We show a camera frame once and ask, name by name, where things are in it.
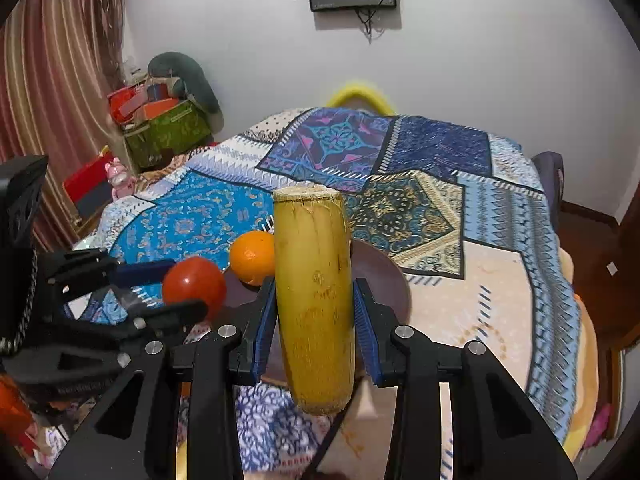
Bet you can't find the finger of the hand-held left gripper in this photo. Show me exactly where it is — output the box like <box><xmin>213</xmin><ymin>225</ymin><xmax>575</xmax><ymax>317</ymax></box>
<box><xmin>7</xmin><ymin>299</ymin><xmax>210</xmax><ymax>402</ymax></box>
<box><xmin>36</xmin><ymin>249</ymin><xmax>177</xmax><ymax>312</ymax></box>

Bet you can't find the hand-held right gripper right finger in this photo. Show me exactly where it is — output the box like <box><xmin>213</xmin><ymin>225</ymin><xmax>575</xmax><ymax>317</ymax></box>
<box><xmin>354</xmin><ymin>278</ymin><xmax>582</xmax><ymax>480</ymax></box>

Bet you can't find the peach bed sheet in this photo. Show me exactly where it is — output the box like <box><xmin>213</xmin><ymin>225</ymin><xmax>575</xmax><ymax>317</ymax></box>
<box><xmin>557</xmin><ymin>247</ymin><xmax>602</xmax><ymax>461</ymax></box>

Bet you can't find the brown wooden furniture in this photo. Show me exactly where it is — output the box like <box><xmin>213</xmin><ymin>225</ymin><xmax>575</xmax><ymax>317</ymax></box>
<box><xmin>556</xmin><ymin>159</ymin><xmax>640</xmax><ymax>443</ymax></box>

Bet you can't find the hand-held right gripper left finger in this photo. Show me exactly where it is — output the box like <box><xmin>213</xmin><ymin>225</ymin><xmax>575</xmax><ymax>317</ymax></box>
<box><xmin>47</xmin><ymin>276</ymin><xmax>278</xmax><ymax>480</ymax></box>

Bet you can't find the pink cloth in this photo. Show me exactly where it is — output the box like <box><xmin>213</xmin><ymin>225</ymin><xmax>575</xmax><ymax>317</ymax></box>
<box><xmin>584</xmin><ymin>402</ymin><xmax>614</xmax><ymax>449</ymax></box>

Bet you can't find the green patterned box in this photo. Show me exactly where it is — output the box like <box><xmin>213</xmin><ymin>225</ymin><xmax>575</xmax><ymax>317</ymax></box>
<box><xmin>123</xmin><ymin>102</ymin><xmax>214</xmax><ymax>169</ymax></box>

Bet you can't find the yellow banana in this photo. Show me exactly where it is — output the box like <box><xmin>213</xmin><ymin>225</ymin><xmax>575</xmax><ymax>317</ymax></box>
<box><xmin>272</xmin><ymin>185</ymin><xmax>357</xmax><ymax>416</ymax></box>

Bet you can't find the orange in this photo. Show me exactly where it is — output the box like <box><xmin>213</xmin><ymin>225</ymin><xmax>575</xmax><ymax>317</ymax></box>
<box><xmin>228</xmin><ymin>230</ymin><xmax>277</xmax><ymax>287</ymax></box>

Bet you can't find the red tomato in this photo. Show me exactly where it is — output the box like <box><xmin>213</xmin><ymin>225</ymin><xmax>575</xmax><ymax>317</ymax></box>
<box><xmin>162</xmin><ymin>256</ymin><xmax>228</xmax><ymax>322</ymax></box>

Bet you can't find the striped pink curtain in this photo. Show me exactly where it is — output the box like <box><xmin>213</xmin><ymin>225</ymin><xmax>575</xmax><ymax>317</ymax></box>
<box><xmin>0</xmin><ymin>0</ymin><xmax>137</xmax><ymax>252</ymax></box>

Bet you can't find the blue patchwork printed blanket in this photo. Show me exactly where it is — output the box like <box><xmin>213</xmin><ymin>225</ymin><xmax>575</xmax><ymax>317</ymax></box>
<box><xmin>47</xmin><ymin>107</ymin><xmax>584</xmax><ymax>480</ymax></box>

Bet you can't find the large red box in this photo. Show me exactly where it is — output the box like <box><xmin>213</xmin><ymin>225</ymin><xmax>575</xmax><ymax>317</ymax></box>
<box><xmin>62</xmin><ymin>147</ymin><xmax>120</xmax><ymax>235</ymax></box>

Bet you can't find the orange box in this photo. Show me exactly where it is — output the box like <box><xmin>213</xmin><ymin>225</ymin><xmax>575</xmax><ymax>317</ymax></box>
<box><xmin>132</xmin><ymin>97</ymin><xmax>181</xmax><ymax>124</ymax></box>

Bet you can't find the grey green plush toy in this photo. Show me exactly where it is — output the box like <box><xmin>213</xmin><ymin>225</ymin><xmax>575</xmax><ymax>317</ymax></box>
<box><xmin>146</xmin><ymin>51</ymin><xmax>224</xmax><ymax>127</ymax></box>

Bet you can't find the yellow padded ring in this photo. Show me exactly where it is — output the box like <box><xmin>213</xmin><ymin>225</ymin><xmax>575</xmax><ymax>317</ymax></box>
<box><xmin>325</xmin><ymin>80</ymin><xmax>396</xmax><ymax>114</ymax></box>

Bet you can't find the pink toy figure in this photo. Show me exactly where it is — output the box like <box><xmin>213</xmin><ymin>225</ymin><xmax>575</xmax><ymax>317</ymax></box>
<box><xmin>104</xmin><ymin>157</ymin><xmax>137</xmax><ymax>200</ymax></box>

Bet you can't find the small red box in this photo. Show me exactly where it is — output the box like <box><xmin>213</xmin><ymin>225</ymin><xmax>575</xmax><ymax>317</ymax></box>
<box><xmin>108</xmin><ymin>85</ymin><xmax>151</xmax><ymax>124</ymax></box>

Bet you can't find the brown round plate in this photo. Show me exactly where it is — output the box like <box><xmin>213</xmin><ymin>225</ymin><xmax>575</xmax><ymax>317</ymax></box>
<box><xmin>207</xmin><ymin>239</ymin><xmax>413</xmax><ymax>392</ymax></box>

